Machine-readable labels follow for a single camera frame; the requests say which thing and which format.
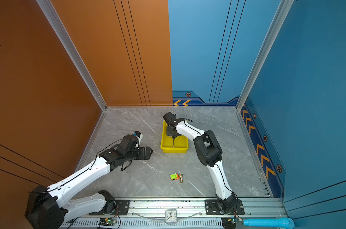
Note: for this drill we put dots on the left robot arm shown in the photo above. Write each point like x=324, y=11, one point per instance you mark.
x=50, y=207

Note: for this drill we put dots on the white analog clock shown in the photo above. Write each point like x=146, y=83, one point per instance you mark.
x=170, y=216

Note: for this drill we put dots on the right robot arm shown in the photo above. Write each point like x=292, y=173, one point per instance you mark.
x=209, y=153

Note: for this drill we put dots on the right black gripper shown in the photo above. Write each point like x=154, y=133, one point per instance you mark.
x=167, y=131

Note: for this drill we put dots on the white slotted cable duct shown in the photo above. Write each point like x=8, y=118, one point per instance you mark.
x=137, y=223

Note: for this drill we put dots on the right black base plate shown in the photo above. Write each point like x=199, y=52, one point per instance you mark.
x=214, y=207

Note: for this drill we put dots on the yellow plastic bin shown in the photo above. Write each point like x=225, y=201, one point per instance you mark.
x=169, y=144

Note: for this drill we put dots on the aluminium mounting rail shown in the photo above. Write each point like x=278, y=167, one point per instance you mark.
x=155, y=207

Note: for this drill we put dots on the green circuit board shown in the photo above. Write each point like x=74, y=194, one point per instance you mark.
x=234, y=220
x=107, y=222

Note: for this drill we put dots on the blue plastic pipe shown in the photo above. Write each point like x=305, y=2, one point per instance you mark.
x=286, y=223

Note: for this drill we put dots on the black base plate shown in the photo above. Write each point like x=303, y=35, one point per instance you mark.
x=214, y=207
x=117, y=207

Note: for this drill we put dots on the brass fitting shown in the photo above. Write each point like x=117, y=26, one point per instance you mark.
x=181, y=178

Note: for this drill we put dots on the right green circuit board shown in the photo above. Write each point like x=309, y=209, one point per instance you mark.
x=234, y=220

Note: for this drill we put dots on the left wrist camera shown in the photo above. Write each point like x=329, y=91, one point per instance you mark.
x=138, y=134

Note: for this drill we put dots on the left green circuit board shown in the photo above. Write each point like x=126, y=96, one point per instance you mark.
x=107, y=222

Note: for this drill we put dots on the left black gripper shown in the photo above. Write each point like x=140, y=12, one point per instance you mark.
x=143, y=156

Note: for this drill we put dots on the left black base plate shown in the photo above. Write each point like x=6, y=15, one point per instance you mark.
x=117, y=207

